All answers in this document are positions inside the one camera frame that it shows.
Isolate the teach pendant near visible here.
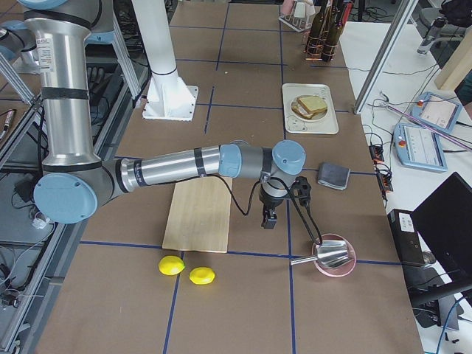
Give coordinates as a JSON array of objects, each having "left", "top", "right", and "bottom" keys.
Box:
[{"left": 393, "top": 123, "right": 448, "bottom": 173}]

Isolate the white wire cup rack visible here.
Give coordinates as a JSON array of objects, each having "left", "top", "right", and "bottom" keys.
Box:
[{"left": 279, "top": 0, "right": 316, "bottom": 32}]

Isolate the copper wire bottle rack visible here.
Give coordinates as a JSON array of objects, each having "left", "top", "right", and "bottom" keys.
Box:
[{"left": 305, "top": 36, "right": 338, "bottom": 62}]

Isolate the cream bear tray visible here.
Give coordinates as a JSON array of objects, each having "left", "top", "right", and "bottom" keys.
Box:
[{"left": 282, "top": 83, "right": 339, "bottom": 135}]

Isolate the dark wine bottle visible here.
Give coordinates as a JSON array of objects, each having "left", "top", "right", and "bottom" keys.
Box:
[
  {"left": 321, "top": 1, "right": 350, "bottom": 62},
  {"left": 305, "top": 0, "right": 332, "bottom": 60}
]

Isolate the bread slice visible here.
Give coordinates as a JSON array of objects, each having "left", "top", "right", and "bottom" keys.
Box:
[
  {"left": 296, "top": 95, "right": 327, "bottom": 114},
  {"left": 291, "top": 101, "right": 327, "bottom": 121}
]

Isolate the grey folded cloth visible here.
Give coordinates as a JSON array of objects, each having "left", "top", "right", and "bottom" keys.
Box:
[{"left": 317, "top": 162, "right": 351, "bottom": 190}]

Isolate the left yellow lemon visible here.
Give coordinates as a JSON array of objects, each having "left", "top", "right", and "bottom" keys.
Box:
[{"left": 158, "top": 255, "right": 185, "bottom": 276}]

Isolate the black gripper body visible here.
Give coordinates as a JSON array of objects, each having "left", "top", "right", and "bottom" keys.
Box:
[{"left": 259, "top": 182, "right": 288, "bottom": 218}]

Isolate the white round plate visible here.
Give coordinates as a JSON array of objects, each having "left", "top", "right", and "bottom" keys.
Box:
[{"left": 291, "top": 95, "right": 328, "bottom": 121}]

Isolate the aluminium frame post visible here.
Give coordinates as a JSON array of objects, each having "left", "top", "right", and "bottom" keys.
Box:
[{"left": 353, "top": 0, "right": 418, "bottom": 114}]

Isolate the wooden cutting board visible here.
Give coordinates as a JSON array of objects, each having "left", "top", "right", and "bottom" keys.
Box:
[{"left": 162, "top": 177, "right": 232, "bottom": 253}]

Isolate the white camera pole base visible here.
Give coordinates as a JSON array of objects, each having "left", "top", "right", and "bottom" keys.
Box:
[{"left": 132, "top": 0, "right": 198, "bottom": 121}]

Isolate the pink stick tool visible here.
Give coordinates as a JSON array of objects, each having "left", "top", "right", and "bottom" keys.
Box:
[{"left": 383, "top": 103, "right": 471, "bottom": 152}]

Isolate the yellow lemon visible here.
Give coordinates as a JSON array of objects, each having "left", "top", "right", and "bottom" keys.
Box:
[
  {"left": 158, "top": 255, "right": 185, "bottom": 276},
  {"left": 189, "top": 267, "right": 215, "bottom": 285}
]

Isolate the black laptop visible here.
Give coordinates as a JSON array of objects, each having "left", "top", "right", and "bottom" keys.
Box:
[{"left": 410, "top": 172, "right": 471, "bottom": 307}]

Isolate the pink bowl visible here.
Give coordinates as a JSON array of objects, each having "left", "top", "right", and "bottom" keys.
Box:
[{"left": 313, "top": 233, "right": 357, "bottom": 277}]

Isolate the right yellow lemon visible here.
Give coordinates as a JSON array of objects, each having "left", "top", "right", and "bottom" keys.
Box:
[{"left": 189, "top": 267, "right": 215, "bottom": 285}]

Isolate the teach pendant far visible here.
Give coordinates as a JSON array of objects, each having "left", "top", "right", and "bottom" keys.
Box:
[{"left": 411, "top": 91, "right": 462, "bottom": 133}]

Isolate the teach pendant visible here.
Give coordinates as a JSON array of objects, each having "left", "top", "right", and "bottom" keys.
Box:
[
  {"left": 411, "top": 91, "right": 462, "bottom": 133},
  {"left": 393, "top": 123, "right": 448, "bottom": 173}
]

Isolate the metal scoop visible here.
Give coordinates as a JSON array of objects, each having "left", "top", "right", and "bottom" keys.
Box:
[{"left": 290, "top": 240, "right": 353, "bottom": 268}]

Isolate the black power box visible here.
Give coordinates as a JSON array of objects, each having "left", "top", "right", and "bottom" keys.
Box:
[{"left": 387, "top": 209, "right": 425, "bottom": 267}]

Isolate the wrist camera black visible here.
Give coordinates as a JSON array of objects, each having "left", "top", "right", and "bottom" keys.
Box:
[{"left": 291, "top": 176, "right": 311, "bottom": 208}]

